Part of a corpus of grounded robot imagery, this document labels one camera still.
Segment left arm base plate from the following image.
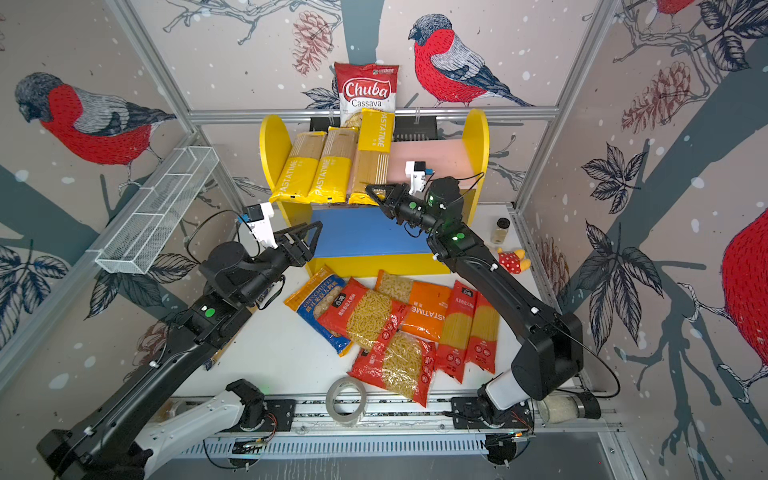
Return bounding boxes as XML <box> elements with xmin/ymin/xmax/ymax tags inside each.
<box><xmin>221</xmin><ymin>397</ymin><xmax>297</xmax><ymax>434</ymax></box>

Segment red spaghetti bag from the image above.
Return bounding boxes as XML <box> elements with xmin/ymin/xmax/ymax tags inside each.
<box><xmin>465</xmin><ymin>294</ymin><xmax>501</xmax><ymax>374</ymax></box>
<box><xmin>436</xmin><ymin>281</ymin><xmax>477</xmax><ymax>383</ymax></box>

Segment yellow shelf pink blue boards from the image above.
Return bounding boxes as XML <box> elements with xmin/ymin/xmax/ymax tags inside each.
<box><xmin>278</xmin><ymin>109</ymin><xmax>490</xmax><ymax>278</ymax></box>

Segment yellow plush toy red dress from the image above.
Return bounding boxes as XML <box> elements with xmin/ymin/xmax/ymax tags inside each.
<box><xmin>497</xmin><ymin>248</ymin><xmax>532</xmax><ymax>275</ymax></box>

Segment clear tape roll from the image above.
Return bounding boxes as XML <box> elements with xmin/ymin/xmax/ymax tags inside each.
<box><xmin>324</xmin><ymin>376</ymin><xmax>368</xmax><ymax>428</ymax></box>

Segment black rack behind shelf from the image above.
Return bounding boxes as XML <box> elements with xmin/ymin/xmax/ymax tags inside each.
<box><xmin>309</xmin><ymin>116</ymin><xmax>439</xmax><ymax>142</ymax></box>

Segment red macaroni bag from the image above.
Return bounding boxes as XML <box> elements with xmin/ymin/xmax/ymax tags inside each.
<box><xmin>318</xmin><ymin>278</ymin><xmax>411</xmax><ymax>351</ymax></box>
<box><xmin>348</xmin><ymin>332</ymin><xmax>437</xmax><ymax>407</ymax></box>

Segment small spice jar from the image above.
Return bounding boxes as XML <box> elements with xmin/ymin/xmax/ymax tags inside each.
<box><xmin>491</xmin><ymin>217</ymin><xmax>511</xmax><ymax>245</ymax></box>

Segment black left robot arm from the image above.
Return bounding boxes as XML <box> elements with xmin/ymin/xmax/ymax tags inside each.
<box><xmin>37</xmin><ymin>222</ymin><xmax>323</xmax><ymax>479</ymax></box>

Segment glass jar black lid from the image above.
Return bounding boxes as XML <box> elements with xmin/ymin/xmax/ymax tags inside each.
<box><xmin>536</xmin><ymin>391</ymin><xmax>602</xmax><ymax>424</ymax></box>

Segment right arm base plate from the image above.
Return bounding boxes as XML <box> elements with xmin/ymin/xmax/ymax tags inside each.
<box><xmin>445</xmin><ymin>397</ymin><xmax>535</xmax><ymax>430</ymax></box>

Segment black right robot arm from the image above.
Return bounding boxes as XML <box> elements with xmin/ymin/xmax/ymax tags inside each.
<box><xmin>365</xmin><ymin>177</ymin><xmax>585</xmax><ymax>425</ymax></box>

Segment blue orange pasta bag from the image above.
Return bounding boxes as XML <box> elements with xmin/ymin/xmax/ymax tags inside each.
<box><xmin>284</xmin><ymin>266</ymin><xmax>351</xmax><ymax>357</ymax></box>

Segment orange Pastatime pasta bag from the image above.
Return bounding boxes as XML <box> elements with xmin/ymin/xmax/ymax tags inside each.
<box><xmin>375</xmin><ymin>270</ymin><xmax>451</xmax><ymax>343</ymax></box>

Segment dark blue spaghetti bag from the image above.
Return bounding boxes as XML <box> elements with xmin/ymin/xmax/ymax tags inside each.
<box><xmin>203</xmin><ymin>290</ymin><xmax>269</xmax><ymax>371</ymax></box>

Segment red macaroni bag upper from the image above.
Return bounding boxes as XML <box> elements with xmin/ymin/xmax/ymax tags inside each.
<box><xmin>318</xmin><ymin>278</ymin><xmax>411</xmax><ymax>351</ymax></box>

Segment white wire mesh basket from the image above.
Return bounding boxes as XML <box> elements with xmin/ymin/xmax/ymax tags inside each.
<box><xmin>95</xmin><ymin>146</ymin><xmax>219</xmax><ymax>274</ymax></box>

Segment red macaroni bag lower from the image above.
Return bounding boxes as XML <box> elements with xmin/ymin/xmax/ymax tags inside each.
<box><xmin>348</xmin><ymin>332</ymin><xmax>437</xmax><ymax>407</ymax></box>

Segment red Chuba cassava chips bag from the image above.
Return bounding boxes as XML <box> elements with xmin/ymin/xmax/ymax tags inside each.
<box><xmin>334</xmin><ymin>63</ymin><xmax>399</xmax><ymax>128</ymax></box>

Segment yellow Pastatime spaghetti bag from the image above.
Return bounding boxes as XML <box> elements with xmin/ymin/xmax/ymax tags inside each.
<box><xmin>308</xmin><ymin>127</ymin><xmax>358</xmax><ymax>204</ymax></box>
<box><xmin>270</xmin><ymin>131</ymin><xmax>327</xmax><ymax>204</ymax></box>

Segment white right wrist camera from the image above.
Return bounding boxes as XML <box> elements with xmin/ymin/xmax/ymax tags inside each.
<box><xmin>405</xmin><ymin>161</ymin><xmax>434</xmax><ymax>195</ymax></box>

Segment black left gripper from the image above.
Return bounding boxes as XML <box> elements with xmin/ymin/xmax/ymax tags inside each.
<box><xmin>239</xmin><ymin>219</ymin><xmax>321</xmax><ymax>306</ymax></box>

